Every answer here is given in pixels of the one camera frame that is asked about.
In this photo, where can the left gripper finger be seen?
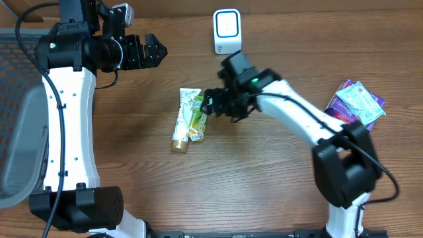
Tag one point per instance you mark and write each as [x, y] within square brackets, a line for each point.
[153, 59]
[152, 44]

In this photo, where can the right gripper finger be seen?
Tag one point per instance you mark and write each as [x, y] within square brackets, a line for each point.
[211, 95]
[209, 107]

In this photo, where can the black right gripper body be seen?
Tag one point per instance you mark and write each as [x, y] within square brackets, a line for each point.
[235, 104]

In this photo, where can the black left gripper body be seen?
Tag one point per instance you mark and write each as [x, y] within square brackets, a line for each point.
[140, 51]

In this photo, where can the green yellow snack packet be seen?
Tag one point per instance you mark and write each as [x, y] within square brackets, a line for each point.
[198, 122]

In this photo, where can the white tube with gold cap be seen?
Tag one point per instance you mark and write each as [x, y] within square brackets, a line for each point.
[179, 142]

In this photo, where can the purple pad package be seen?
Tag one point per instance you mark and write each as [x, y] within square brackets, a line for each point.
[337, 109]

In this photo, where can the teal snack packet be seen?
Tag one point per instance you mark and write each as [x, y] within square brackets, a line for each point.
[360, 102]

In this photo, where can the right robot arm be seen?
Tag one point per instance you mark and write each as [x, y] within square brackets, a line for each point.
[345, 164]

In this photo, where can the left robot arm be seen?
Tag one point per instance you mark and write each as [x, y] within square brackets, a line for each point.
[90, 37]

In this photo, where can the white barcode scanner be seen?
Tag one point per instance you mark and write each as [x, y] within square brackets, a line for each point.
[227, 31]

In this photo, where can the grey plastic mesh basket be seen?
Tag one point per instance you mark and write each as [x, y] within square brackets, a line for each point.
[24, 124]

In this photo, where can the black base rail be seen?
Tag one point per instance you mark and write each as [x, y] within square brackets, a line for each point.
[244, 234]

